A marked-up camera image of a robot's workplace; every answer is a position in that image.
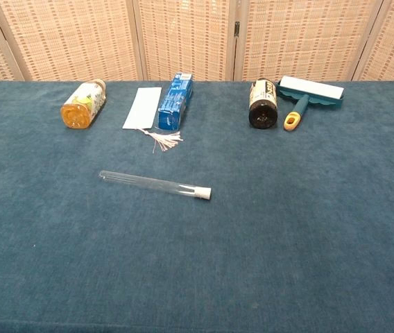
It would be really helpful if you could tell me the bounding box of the blue tablecloth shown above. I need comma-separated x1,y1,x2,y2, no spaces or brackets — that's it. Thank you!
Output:
0,80,394,333

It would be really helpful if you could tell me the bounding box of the woven bamboo folding screen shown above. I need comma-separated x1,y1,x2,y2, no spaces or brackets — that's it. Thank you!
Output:
0,0,394,88

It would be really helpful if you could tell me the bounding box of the yellow tea plastic bottle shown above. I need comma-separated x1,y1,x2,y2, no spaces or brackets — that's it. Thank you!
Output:
60,79,107,130

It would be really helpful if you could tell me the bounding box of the white bookmark with tassel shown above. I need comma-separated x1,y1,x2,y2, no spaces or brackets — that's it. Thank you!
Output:
122,87,185,154

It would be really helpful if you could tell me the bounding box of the dark brown drink bottle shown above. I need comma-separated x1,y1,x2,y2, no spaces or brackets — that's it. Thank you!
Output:
248,78,279,129

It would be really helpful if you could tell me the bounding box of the teal lint roller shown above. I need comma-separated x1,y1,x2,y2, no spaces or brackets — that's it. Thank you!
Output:
275,76,345,132

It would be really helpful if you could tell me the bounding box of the blue cardboard box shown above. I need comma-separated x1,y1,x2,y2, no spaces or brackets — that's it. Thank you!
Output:
157,72,194,131

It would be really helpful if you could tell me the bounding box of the clear glass test tube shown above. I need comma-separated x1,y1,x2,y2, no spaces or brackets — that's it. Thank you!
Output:
98,169,200,199

